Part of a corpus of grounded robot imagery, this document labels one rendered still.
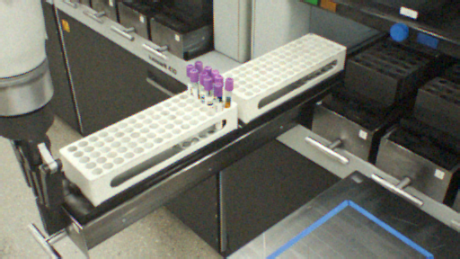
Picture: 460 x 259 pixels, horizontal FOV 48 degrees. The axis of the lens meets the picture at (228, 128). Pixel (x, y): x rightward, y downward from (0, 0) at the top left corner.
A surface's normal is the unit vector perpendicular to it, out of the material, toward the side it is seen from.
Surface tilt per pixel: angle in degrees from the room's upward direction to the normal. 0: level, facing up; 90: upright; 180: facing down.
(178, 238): 0
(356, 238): 0
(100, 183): 90
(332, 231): 0
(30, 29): 92
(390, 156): 90
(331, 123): 90
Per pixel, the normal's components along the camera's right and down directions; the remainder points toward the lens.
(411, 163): -0.73, 0.40
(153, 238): 0.00, -0.81
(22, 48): 0.71, 0.47
